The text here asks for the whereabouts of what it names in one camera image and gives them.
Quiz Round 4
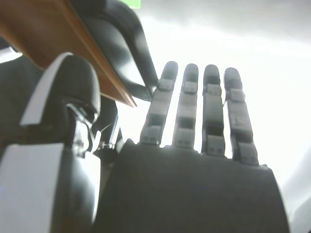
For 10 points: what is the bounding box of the wooden box with black handles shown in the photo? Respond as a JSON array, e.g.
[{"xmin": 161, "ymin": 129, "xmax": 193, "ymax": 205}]
[{"xmin": 0, "ymin": 0, "xmax": 161, "ymax": 146}]

